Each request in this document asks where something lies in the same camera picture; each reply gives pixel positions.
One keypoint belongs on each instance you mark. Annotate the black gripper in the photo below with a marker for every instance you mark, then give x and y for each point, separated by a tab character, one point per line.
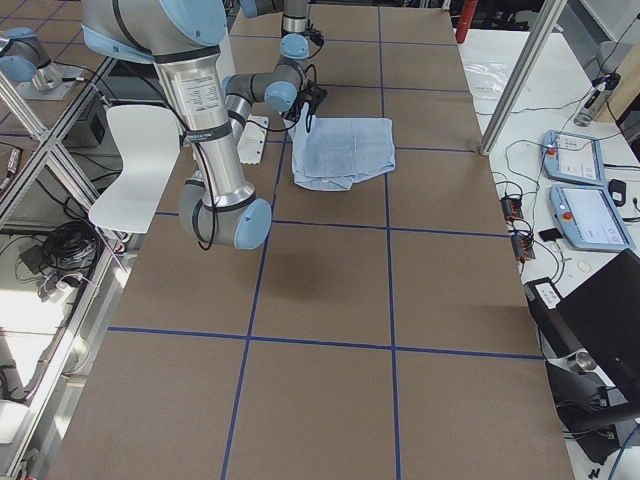
306	109

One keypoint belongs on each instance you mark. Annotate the light blue striped shirt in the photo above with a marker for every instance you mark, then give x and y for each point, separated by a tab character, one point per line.
333	154

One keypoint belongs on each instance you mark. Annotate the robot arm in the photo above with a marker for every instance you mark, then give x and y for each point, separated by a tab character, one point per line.
294	23
182	40

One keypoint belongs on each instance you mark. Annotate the clear plastic bag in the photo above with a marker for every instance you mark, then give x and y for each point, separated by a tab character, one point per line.
486	80

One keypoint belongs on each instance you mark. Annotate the red cylinder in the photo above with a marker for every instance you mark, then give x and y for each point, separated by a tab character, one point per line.
465	20

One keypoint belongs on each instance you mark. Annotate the upper blue teach pendant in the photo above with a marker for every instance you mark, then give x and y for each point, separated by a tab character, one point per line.
573	158

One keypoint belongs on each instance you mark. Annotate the blue teach pendant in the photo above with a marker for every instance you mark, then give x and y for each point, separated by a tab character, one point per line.
573	158
588	218

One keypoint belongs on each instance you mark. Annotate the clear water bottle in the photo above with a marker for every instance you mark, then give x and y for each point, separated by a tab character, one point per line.
587	112

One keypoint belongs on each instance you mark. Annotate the lower blue teach pendant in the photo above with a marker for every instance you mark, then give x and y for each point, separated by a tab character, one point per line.
588	218

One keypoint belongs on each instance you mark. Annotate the black laptop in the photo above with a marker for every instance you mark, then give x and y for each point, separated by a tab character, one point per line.
601	315

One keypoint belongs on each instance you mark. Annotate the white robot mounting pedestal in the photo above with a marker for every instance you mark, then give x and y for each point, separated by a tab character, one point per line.
252	140

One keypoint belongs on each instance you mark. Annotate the aluminium frame post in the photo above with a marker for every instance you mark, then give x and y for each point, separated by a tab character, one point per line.
532	49

